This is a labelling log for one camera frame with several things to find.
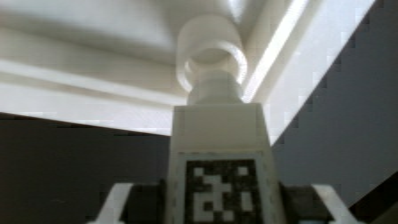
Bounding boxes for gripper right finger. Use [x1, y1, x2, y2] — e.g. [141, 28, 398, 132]
[312, 184, 364, 224]

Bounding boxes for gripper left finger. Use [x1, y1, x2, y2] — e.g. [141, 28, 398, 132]
[86, 183, 133, 224]

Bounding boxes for white table leg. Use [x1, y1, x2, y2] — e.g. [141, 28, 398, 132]
[163, 70, 285, 224]

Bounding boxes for white square tabletop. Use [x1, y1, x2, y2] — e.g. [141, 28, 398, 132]
[0, 0, 376, 137]

